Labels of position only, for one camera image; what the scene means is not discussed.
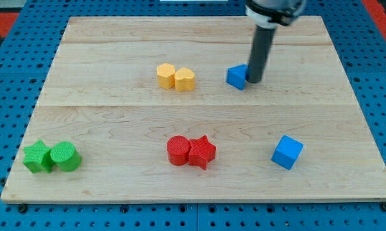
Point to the blue triangle block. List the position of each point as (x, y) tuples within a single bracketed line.
[(236, 76)]

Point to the yellow heart block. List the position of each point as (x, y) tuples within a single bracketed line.
[(184, 79)]

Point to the red cylinder block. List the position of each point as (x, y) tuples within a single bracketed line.
[(178, 148)]

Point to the red star block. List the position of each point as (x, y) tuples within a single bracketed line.
[(202, 152)]

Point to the yellow pentagon block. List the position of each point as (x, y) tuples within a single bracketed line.
[(165, 73)]

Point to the light wooden board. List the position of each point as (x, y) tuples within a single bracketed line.
[(101, 93)]

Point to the blue cube block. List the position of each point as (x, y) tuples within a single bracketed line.
[(287, 152)]

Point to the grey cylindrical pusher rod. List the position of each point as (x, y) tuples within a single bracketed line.
[(260, 49)]

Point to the green cylinder block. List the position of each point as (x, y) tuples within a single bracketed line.
[(65, 156)]

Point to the green star block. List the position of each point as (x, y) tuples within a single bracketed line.
[(37, 158)]

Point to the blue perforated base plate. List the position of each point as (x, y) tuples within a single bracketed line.
[(29, 37)]

